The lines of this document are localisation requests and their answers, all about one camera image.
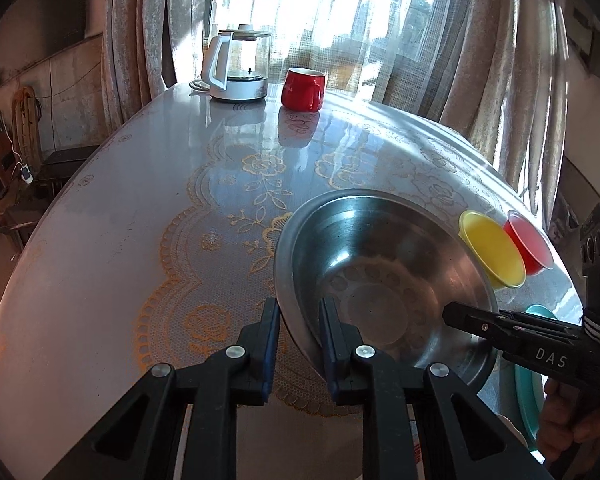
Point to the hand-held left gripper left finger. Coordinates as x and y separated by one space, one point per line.
270 345

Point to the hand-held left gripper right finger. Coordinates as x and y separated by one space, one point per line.
330 347

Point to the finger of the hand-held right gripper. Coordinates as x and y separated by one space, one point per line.
472 322

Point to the yellow plastic bowl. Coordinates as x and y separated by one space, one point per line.
495 250

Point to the large steel bowl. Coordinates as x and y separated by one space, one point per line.
380 270

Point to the red plastic bowl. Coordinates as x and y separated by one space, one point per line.
530 245

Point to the teal plate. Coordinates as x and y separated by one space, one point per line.
527 400

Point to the person's right hand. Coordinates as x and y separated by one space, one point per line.
560 425

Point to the lace floral table cloth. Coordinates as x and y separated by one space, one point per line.
230 210

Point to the beige patterned curtain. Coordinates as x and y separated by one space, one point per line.
500 85
140 35

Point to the red mug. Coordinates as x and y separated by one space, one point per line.
302 90

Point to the white glass electric kettle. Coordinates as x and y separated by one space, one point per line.
230 80

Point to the dark low bench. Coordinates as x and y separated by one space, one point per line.
65 165

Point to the white phone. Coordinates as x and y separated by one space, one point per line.
27 174

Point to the sheer white curtain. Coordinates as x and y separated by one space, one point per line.
340 20

